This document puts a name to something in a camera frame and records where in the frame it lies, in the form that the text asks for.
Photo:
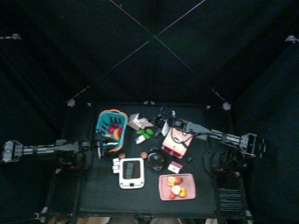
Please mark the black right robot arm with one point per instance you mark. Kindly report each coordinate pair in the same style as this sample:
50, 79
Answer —
230, 137

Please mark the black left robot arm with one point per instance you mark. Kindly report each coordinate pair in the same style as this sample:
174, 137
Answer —
39, 149

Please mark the orange toy fruit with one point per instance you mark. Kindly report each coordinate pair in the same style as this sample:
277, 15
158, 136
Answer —
117, 134

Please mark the green toy vegetable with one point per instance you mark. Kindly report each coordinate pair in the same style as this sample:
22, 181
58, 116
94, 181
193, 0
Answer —
149, 133
141, 131

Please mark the orange toy egg half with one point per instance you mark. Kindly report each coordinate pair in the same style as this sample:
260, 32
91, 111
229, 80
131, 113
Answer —
145, 155
122, 155

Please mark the red purple toy fruit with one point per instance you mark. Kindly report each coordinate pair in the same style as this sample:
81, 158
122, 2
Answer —
113, 128

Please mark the white paper bag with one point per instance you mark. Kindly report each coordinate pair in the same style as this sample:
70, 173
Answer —
138, 121

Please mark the teal basket with orange rim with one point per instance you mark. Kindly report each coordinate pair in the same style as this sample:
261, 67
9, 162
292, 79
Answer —
111, 124

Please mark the wooden box with red drawer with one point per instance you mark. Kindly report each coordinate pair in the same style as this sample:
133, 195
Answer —
177, 143

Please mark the white speckled block green dot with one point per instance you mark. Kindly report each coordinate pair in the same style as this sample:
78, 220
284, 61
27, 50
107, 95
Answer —
117, 166

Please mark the small white rectangular piece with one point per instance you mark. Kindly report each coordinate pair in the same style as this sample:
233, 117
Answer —
141, 139

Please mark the white toy kitchen scale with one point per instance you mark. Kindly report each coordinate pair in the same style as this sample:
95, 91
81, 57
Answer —
131, 173

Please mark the black pot lid with knob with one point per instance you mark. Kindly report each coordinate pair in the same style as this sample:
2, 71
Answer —
157, 159

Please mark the small dark green toy piece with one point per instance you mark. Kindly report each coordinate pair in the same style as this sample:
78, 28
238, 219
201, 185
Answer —
190, 159

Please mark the small red and white block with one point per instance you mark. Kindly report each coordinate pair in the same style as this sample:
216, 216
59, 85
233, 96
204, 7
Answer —
175, 167

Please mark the red toy tomato piece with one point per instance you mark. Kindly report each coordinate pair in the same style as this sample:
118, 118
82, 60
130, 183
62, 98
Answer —
179, 180

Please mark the yellow toy food piece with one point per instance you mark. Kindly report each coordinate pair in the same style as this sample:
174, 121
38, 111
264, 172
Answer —
171, 180

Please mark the pink tray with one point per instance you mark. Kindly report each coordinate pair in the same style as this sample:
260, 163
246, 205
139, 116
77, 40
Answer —
187, 182

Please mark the white toy food piece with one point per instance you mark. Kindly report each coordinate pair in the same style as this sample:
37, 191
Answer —
175, 190

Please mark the red toy food piece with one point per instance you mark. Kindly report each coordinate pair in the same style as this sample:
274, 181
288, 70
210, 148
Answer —
173, 195

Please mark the orange toy food slice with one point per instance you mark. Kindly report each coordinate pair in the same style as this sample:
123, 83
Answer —
183, 192

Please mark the metal frame corner bracket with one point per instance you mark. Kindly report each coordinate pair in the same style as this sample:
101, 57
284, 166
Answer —
13, 37
226, 106
71, 102
292, 38

